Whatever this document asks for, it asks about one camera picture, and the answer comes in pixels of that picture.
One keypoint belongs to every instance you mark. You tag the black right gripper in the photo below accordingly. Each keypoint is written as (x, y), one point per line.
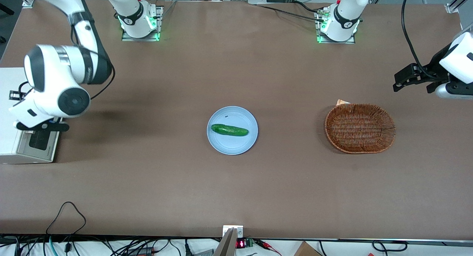
(13, 95)

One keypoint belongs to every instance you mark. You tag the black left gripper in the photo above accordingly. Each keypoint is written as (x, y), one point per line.
(436, 68)

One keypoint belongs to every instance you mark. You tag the grey glass oven door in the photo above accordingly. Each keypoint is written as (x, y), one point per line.
(37, 155)

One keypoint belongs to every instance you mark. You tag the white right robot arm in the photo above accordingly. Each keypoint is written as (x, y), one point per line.
(55, 64)

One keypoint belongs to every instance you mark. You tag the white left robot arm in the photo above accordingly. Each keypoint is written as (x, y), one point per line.
(343, 16)

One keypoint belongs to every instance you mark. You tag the white toaster oven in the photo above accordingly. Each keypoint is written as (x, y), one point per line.
(5, 134)

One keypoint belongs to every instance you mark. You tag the brown wicker basket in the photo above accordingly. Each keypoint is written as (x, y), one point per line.
(360, 128)

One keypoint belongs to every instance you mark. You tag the beige paper tag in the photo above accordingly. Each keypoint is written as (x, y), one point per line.
(342, 102)

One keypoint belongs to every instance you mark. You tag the black power adapter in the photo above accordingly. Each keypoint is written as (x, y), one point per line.
(140, 251)

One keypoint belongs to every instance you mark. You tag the green cucumber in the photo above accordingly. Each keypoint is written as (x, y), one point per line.
(229, 130)

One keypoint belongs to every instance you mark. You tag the light blue plate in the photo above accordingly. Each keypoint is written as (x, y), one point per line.
(232, 145)

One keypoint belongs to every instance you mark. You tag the brown cardboard box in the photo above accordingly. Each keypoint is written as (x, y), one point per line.
(306, 250)

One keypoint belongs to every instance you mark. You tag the red clip leads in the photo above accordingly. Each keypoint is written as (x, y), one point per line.
(268, 245)

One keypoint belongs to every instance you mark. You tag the red digit display module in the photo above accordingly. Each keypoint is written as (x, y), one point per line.
(240, 243)

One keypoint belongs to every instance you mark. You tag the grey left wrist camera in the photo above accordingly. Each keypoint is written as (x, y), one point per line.
(454, 91)

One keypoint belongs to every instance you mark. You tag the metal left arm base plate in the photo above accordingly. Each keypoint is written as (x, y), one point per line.
(318, 30)

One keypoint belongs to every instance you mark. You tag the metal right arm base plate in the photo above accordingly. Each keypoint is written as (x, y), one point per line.
(159, 23)

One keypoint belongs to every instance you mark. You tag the grey camera support bar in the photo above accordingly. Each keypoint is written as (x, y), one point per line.
(226, 246)

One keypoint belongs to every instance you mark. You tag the white metal bracket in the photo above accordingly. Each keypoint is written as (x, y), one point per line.
(239, 232)

